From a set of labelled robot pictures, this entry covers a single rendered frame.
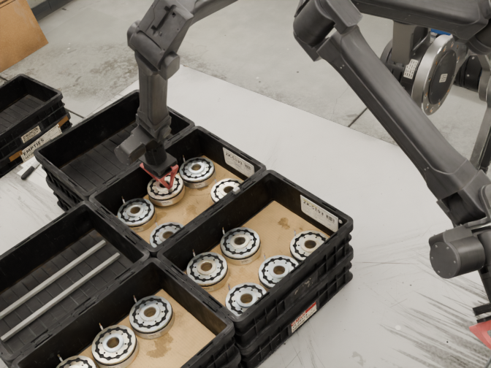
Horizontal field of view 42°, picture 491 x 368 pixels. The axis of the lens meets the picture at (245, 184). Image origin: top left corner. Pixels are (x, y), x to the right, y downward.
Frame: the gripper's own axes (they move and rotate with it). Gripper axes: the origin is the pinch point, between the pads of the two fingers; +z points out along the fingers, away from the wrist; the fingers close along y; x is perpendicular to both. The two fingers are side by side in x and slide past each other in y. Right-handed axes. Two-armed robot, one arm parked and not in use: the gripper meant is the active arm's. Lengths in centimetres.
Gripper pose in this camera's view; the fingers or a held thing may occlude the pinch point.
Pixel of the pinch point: (164, 182)
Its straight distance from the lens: 181.8
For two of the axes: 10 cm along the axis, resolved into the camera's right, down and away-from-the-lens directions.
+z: 1.4, 7.1, 6.9
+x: 7.2, -5.5, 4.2
